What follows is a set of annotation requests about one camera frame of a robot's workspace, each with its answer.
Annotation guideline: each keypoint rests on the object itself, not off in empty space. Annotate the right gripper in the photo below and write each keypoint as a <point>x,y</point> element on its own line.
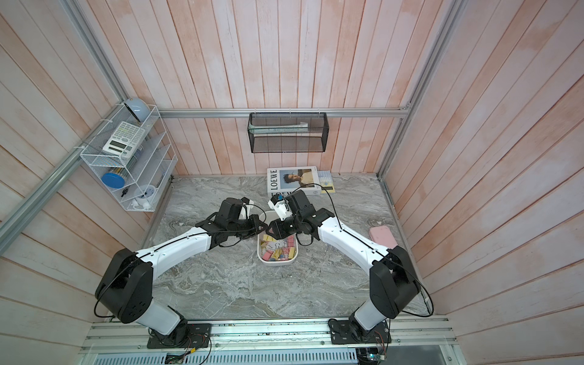
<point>278,226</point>

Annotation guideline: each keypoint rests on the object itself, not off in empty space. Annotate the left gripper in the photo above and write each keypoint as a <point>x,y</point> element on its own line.
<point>255,222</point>

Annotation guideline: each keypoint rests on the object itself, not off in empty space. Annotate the white storage box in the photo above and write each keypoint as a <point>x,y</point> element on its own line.
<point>272,252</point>

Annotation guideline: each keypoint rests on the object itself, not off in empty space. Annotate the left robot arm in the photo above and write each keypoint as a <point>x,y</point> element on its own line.
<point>127,285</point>

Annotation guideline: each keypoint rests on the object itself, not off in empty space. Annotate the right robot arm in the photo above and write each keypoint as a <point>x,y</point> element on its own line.
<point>393,283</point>

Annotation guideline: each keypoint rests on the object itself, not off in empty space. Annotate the white Loewe book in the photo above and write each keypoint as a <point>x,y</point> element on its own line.
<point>286,180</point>

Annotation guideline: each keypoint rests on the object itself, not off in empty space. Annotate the small yellow book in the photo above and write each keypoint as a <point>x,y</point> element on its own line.
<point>326,181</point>

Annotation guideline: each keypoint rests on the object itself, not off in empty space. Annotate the papers in mesh basket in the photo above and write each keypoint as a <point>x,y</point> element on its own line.
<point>278,130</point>

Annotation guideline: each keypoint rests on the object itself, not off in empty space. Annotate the white tape roll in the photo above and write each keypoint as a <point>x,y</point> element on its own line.
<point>143,196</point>

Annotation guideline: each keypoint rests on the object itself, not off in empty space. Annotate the blue lid container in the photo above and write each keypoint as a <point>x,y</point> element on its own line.
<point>115,178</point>

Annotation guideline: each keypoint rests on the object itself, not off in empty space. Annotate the white calculator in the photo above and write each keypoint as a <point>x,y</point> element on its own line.
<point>125,140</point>

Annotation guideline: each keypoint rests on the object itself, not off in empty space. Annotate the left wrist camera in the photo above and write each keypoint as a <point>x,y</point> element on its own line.
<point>246,209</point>

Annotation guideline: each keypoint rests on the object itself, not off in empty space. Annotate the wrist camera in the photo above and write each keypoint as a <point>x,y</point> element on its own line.
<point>246,209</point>
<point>280,206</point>

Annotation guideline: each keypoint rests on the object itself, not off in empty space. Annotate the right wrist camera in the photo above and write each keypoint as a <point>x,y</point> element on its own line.
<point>280,206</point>

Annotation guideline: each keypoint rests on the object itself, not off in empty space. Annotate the black mesh wall basket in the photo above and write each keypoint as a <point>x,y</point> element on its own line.
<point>315,141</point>

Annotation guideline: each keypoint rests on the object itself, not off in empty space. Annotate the white wire shelf rack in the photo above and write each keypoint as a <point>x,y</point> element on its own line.
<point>152,164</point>

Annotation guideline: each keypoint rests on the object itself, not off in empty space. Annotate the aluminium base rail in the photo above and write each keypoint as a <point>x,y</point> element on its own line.
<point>265,341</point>

